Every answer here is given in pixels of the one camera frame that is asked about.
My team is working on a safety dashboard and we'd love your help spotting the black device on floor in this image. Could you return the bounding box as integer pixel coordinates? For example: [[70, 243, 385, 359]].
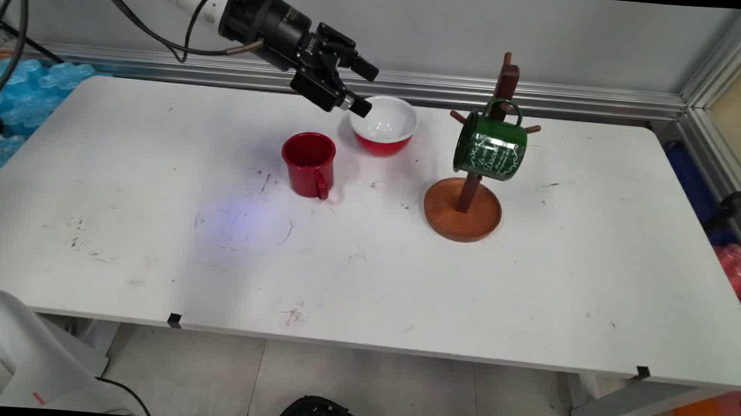
[[271, 393, 366, 416]]

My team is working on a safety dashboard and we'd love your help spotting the thin black camera cable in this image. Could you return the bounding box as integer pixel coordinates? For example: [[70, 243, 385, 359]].
[[182, 0, 229, 65]]

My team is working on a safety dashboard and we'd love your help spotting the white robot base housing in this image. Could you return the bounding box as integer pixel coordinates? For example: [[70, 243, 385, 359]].
[[0, 290, 147, 416]]

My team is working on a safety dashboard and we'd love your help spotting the red bowl white inside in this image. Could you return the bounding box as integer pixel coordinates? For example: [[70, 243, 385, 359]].
[[347, 94, 420, 159]]

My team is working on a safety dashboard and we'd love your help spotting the grey slanted table leg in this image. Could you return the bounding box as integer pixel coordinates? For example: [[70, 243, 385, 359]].
[[568, 373, 730, 416]]

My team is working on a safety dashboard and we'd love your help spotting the horizontal aluminium frame rail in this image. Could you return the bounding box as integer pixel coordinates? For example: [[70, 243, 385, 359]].
[[21, 42, 688, 125]]

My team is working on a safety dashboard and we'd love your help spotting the blue plastic bag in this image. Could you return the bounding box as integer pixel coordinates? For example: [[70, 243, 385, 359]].
[[658, 141, 741, 247]]

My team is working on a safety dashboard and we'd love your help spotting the slanted aluminium frame post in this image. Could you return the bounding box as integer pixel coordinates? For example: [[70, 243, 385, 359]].
[[666, 5, 741, 270]]

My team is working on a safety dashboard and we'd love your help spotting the black slanted rod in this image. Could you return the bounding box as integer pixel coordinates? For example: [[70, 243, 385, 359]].
[[0, 15, 67, 64]]

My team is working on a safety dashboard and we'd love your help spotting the black cable on floor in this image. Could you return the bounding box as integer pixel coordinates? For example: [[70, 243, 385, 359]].
[[94, 377, 155, 416]]

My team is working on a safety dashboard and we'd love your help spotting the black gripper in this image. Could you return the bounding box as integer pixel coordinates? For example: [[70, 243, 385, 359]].
[[248, 0, 384, 119]]

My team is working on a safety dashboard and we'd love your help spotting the red enamel mug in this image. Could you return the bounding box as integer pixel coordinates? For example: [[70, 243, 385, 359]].
[[279, 130, 338, 201]]

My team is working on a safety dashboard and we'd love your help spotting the blue bubble wrap sheet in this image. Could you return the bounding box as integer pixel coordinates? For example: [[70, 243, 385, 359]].
[[0, 56, 97, 195]]

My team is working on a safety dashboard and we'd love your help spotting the red plastic bag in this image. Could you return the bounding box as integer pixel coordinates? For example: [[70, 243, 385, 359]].
[[710, 242, 741, 331]]

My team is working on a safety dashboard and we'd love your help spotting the green enamel mug white print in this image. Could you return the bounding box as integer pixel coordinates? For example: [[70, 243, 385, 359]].
[[452, 96, 531, 184]]

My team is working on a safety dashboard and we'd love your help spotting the brown wooden mug tree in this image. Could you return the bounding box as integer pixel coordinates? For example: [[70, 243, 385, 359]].
[[421, 48, 546, 247]]

